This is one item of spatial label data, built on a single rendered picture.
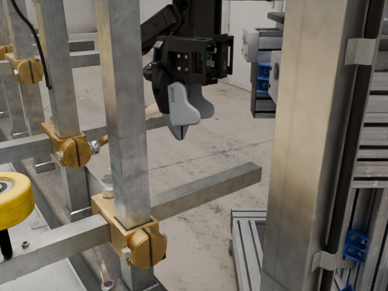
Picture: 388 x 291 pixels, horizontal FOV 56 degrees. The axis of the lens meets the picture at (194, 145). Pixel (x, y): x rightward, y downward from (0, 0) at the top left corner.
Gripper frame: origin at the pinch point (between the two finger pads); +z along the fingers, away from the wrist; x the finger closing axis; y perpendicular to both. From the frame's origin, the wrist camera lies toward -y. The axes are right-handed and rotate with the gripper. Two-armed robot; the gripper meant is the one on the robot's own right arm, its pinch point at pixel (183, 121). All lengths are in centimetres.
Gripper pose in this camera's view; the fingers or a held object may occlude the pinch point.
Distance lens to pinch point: 85.4
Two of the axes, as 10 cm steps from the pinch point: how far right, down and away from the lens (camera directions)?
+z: 0.0, 9.2, 3.9
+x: -5.8, -3.2, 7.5
